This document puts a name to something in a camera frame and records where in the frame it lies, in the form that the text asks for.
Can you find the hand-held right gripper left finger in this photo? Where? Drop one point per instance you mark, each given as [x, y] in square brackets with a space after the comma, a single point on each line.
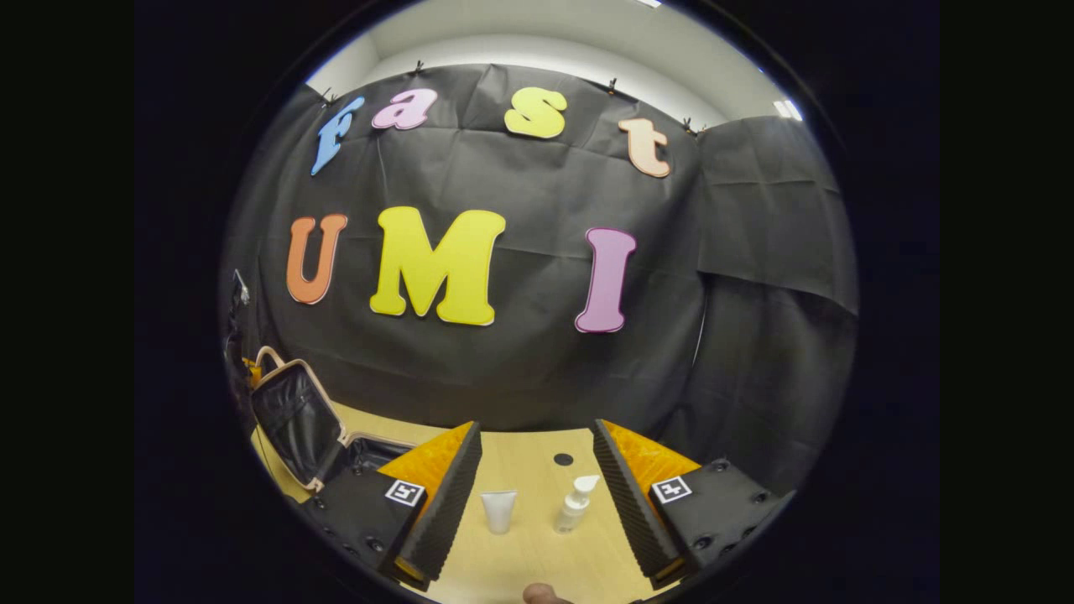
[445, 512]

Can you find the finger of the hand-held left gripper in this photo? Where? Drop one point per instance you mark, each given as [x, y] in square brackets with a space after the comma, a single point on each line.
[252, 373]

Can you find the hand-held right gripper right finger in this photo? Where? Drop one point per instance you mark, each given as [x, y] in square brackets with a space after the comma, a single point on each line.
[625, 495]

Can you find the white pump bottle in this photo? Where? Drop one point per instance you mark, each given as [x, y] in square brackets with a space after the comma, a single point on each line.
[575, 503]

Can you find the white squeeze tube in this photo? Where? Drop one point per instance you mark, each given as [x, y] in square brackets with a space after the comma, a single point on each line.
[498, 512]

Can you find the pink suitcase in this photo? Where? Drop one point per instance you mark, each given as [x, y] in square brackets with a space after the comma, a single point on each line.
[294, 419]

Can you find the black backdrop cloth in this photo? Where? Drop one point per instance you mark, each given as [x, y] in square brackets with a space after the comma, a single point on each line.
[520, 369]

